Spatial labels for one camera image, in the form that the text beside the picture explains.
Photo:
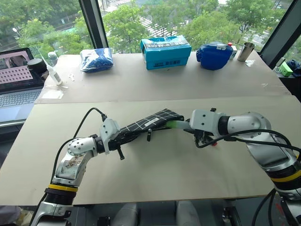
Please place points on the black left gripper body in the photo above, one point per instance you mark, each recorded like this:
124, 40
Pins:
114, 144

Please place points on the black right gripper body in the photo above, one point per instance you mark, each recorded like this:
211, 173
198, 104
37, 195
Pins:
203, 137

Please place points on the black white-grid zip pouch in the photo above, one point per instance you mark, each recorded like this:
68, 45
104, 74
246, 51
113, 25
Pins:
152, 122

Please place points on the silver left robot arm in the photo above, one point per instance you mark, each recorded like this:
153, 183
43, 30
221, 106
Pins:
75, 162

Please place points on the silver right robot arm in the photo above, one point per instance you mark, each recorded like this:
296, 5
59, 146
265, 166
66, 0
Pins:
265, 146

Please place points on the grey rounded robot leg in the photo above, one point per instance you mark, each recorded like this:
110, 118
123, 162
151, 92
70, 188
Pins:
128, 214
188, 213

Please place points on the blue cloth bundle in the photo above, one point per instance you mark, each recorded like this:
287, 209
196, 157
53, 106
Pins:
214, 56

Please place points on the clear plastic sheet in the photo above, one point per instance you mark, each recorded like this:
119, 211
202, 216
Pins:
53, 94

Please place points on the blue cardboard box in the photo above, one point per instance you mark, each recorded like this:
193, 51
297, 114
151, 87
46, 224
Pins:
165, 53

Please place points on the blue plastic bag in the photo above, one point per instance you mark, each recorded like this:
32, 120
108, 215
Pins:
96, 60

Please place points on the white box with red button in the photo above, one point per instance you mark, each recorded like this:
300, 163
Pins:
232, 50

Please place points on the white nozzle squeeze bottle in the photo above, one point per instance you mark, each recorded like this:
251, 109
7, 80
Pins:
53, 73

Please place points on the steel cup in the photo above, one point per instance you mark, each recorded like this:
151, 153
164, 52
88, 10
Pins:
245, 51

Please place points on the teal-capped bottle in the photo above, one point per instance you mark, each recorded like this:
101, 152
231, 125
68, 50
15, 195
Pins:
52, 57

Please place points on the green small box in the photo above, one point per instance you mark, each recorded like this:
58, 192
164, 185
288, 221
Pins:
286, 68

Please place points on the black round device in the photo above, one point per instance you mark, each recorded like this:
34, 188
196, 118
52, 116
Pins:
37, 66

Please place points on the grey laptop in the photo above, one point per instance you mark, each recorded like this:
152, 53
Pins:
17, 87

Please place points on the dark blue cloth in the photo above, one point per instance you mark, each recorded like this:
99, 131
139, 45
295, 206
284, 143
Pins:
295, 67

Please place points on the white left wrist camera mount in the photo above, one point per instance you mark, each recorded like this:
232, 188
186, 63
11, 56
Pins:
108, 131

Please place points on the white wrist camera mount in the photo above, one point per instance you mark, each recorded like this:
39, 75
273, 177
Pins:
108, 131
202, 121

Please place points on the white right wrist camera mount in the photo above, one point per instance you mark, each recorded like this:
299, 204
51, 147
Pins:
202, 121

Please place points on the black window frame post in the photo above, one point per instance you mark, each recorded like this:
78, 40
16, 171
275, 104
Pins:
281, 33
94, 23

